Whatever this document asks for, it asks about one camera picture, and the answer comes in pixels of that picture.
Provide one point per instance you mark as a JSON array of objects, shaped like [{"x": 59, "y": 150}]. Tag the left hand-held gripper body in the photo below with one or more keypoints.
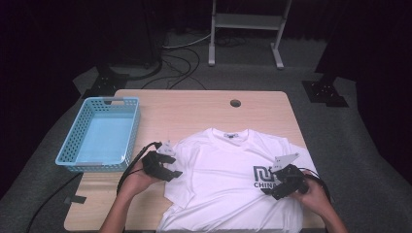
[{"x": 154, "y": 165}]

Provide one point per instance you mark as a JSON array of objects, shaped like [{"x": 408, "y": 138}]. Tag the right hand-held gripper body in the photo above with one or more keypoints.
[{"x": 293, "y": 179}]

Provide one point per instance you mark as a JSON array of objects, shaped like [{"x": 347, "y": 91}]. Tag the white t-shirt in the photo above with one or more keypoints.
[{"x": 220, "y": 181}]

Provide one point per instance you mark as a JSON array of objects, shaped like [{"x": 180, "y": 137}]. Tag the person's left hand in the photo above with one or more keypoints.
[{"x": 137, "y": 181}]

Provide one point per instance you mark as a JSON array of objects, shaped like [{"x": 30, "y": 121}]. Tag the person's right hand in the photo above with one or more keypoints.
[{"x": 314, "y": 198}]

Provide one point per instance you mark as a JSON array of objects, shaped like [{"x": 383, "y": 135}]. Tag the light blue plastic basket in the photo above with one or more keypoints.
[{"x": 103, "y": 139}]

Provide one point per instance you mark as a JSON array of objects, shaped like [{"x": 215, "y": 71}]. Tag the black tape strip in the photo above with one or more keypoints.
[{"x": 75, "y": 199}]

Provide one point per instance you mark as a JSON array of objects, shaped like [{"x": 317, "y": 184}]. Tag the round dark table grommet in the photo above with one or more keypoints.
[{"x": 235, "y": 103}]

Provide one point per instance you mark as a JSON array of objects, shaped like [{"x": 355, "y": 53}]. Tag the white metal stand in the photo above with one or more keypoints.
[{"x": 246, "y": 21}]

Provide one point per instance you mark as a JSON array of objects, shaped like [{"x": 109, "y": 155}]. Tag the black stand base plate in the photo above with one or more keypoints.
[
  {"x": 105, "y": 84},
  {"x": 324, "y": 93}
]

